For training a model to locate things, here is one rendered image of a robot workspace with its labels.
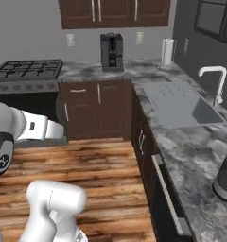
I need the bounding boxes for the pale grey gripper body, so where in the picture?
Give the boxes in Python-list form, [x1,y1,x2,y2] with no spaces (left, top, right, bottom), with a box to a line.
[44,119,66,141]

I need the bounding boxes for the grey stand mixer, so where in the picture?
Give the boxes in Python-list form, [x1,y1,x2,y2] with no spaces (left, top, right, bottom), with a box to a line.
[212,143,227,204]

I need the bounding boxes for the dark wood narrow cupboard door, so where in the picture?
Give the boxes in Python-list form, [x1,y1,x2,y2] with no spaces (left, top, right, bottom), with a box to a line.
[60,101,98,141]

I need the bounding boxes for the dark wood drawer front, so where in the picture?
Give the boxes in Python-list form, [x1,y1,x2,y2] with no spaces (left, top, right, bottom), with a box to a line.
[59,81,98,103]

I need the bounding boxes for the black gas stove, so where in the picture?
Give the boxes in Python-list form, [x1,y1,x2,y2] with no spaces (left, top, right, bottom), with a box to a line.
[0,59,69,148]

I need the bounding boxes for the black coffee machine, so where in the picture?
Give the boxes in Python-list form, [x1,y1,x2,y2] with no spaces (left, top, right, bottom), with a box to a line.
[99,32,125,73]

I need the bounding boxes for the dark wood cupboard run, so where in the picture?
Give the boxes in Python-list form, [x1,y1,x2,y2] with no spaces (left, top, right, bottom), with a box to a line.
[131,89,160,202]

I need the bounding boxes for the steel sink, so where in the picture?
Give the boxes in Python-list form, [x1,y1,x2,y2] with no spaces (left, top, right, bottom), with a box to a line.
[139,79,227,130]

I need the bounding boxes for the black dishwasher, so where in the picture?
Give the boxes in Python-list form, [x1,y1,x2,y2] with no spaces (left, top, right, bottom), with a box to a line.
[148,150,195,242]

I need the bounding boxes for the white paper towel roll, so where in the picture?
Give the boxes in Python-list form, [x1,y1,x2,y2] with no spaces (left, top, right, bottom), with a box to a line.
[158,38,177,71]

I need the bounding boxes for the white tap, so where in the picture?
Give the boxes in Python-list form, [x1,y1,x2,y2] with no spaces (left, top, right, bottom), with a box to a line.
[198,65,227,107]

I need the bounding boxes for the dark framed window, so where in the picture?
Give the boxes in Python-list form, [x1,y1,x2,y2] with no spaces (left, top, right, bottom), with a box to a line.
[193,0,227,47]

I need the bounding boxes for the silver cupboard door handle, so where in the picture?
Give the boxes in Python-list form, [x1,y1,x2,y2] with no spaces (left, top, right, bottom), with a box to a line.
[96,83,102,105]
[63,103,70,123]
[137,129,146,156]

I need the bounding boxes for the white wall outlet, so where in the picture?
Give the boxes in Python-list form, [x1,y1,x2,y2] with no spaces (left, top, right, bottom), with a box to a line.
[135,31,145,45]
[66,33,76,48]

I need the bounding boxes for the dark wood wall cupboards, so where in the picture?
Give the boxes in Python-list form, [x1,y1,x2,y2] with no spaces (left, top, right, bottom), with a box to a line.
[57,0,172,30]

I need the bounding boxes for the silver dishwasher handle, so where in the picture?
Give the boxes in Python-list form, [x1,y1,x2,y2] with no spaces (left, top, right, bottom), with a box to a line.
[150,153,193,237]

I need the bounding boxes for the grey wall outlet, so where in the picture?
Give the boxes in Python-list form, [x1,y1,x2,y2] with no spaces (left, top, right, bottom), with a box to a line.
[183,38,190,55]

